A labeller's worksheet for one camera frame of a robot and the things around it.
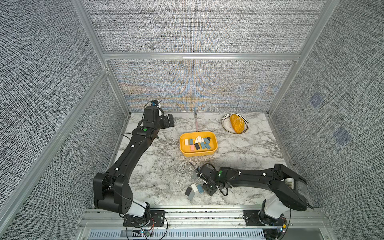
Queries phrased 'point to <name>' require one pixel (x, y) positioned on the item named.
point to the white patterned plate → (226, 123)
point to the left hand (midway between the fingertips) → (168, 115)
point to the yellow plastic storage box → (185, 149)
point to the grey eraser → (191, 195)
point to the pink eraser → (192, 147)
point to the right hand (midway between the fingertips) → (207, 183)
